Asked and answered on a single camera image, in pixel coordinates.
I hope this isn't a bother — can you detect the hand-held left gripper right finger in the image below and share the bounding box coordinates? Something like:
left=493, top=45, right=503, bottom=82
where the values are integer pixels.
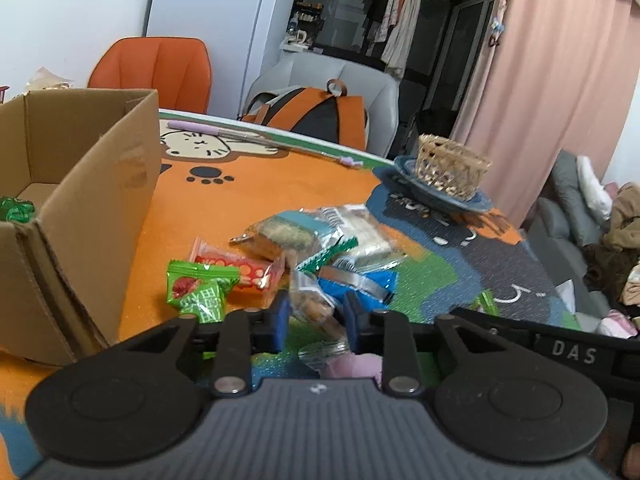
left=344, top=292, right=503, bottom=398

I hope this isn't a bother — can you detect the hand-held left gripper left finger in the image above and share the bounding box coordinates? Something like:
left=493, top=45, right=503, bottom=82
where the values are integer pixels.
left=107, top=291, right=292, bottom=400

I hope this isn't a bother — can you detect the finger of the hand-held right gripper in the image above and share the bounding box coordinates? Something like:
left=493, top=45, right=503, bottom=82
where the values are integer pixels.
left=450, top=307, right=538, bottom=346

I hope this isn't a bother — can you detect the clear brown cookie packet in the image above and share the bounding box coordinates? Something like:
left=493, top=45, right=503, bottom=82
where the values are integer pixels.
left=290, top=272, right=351, bottom=341

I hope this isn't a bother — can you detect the pink snack packet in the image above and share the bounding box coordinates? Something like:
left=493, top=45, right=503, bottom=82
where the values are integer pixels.
left=300, top=340, right=383, bottom=380

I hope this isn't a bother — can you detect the pile of snack packets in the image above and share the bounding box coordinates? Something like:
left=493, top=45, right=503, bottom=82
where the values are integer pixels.
left=167, top=205, right=408, bottom=323

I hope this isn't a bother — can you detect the brown cardboard box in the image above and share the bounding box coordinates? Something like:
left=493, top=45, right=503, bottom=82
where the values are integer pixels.
left=0, top=88, right=162, bottom=367

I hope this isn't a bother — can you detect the green snack packet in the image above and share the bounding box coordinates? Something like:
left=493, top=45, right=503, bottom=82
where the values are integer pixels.
left=0, top=196, right=36, bottom=224

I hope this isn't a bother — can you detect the grey sofa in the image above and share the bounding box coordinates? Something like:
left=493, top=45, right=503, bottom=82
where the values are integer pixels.
left=527, top=150, right=640, bottom=333

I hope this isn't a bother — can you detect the pile of clothes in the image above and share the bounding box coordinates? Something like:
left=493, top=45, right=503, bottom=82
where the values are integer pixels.
left=582, top=182, right=640, bottom=338

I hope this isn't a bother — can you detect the blue plate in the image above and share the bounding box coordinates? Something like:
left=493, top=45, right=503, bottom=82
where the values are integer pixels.
left=392, top=155, right=495, bottom=216

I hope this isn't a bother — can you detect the colourful printed table mat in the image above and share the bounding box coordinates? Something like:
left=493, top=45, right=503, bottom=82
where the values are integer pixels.
left=0, top=110, right=583, bottom=480

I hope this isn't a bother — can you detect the small woven basket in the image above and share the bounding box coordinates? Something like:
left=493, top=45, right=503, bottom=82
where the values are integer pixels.
left=416, top=133, right=493, bottom=202

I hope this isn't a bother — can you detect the white pillow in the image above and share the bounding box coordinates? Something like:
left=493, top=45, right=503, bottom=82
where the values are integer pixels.
left=575, top=155, right=613, bottom=221

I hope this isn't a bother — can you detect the orange and black backpack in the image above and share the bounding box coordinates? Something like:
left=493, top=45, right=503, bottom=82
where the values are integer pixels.
left=240, top=79, right=368, bottom=148

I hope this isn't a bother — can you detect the grey chair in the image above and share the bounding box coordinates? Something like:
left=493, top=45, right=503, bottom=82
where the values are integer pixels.
left=241, top=53, right=401, bottom=158

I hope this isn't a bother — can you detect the pink curtain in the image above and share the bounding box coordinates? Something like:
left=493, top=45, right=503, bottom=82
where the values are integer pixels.
left=452, top=0, right=640, bottom=231

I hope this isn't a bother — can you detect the orange chair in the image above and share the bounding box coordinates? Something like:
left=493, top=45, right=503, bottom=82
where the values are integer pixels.
left=87, top=36, right=212, bottom=115

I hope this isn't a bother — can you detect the white hanging garment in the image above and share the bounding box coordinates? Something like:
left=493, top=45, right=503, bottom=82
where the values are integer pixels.
left=381, top=0, right=426, bottom=78

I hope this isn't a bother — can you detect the white fridge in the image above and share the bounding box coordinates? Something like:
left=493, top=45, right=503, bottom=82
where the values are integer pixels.
left=145, top=0, right=306, bottom=121

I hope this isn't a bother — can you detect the patterned tissue box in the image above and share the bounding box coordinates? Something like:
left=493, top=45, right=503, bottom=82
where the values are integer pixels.
left=20, top=66, right=76, bottom=93

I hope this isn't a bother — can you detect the metal frame glass door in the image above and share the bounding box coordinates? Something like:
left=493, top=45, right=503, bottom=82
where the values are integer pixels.
left=435, top=0, right=498, bottom=111

